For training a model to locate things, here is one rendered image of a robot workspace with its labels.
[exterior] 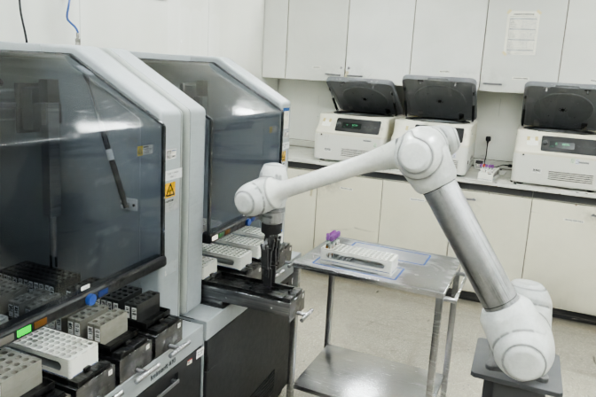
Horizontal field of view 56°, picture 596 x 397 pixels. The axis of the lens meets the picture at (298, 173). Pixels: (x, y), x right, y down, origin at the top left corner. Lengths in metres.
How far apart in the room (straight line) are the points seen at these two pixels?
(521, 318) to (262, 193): 0.82
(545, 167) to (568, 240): 0.51
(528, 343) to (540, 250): 2.54
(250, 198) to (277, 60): 3.06
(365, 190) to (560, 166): 1.34
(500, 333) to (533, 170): 2.48
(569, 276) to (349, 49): 2.27
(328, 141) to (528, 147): 1.41
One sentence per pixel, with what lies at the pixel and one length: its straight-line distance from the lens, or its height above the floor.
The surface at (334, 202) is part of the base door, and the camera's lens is 4.31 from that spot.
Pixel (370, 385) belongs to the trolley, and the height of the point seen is 0.28.
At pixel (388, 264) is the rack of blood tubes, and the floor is 0.87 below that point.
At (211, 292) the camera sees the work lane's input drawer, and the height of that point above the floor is 0.78.
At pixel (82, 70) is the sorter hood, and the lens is 1.83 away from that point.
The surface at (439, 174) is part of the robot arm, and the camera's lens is 1.57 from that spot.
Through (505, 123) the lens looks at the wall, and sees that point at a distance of 4.64.
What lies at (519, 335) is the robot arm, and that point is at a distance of 1.64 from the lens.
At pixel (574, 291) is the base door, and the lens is 4.24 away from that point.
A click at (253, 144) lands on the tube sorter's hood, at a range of 2.21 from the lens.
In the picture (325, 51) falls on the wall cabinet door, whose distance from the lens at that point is 4.56.
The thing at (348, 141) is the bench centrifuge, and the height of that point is 1.07.
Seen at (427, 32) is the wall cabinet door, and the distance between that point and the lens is 4.36.
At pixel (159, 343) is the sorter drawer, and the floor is 0.78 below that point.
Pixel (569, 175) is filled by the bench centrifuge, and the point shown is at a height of 1.00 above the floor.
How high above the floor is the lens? 1.58
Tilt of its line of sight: 11 degrees down
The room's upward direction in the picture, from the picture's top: 3 degrees clockwise
